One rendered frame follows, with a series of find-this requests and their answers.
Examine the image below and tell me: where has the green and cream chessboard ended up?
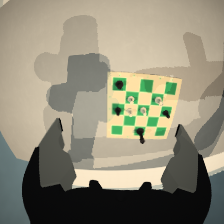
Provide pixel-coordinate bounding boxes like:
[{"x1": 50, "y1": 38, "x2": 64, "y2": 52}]
[{"x1": 107, "y1": 72, "x2": 182, "y2": 139}]

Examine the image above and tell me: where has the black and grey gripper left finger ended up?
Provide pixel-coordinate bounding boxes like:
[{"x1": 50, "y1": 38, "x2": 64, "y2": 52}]
[{"x1": 22, "y1": 118, "x2": 77, "y2": 224}]

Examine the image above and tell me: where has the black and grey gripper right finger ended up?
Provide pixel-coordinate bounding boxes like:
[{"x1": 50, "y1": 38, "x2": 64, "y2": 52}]
[{"x1": 160, "y1": 124, "x2": 212, "y2": 224}]

